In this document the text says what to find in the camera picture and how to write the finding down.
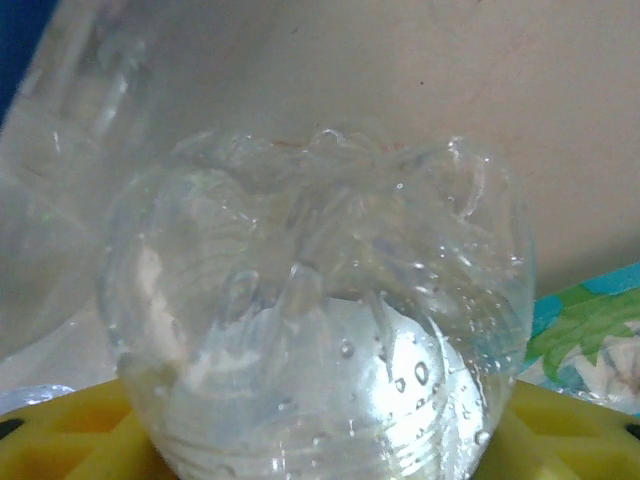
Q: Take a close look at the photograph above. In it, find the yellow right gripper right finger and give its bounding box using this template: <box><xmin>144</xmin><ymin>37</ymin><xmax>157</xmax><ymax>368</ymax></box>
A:
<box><xmin>492</xmin><ymin>380</ymin><xmax>640</xmax><ymax>480</ymax></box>

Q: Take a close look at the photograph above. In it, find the teal green snack packet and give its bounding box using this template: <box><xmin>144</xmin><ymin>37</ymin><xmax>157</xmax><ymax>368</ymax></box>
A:
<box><xmin>519</xmin><ymin>259</ymin><xmax>640</xmax><ymax>416</ymax></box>

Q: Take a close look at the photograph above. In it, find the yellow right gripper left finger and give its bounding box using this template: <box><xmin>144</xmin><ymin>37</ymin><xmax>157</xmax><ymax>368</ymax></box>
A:
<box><xmin>0</xmin><ymin>379</ymin><xmax>171</xmax><ymax>480</ymax></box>

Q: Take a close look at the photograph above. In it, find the clear round plastic bottle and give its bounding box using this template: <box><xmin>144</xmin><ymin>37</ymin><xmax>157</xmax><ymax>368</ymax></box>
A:
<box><xmin>97</xmin><ymin>127</ymin><xmax>539</xmax><ymax>480</ymax></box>

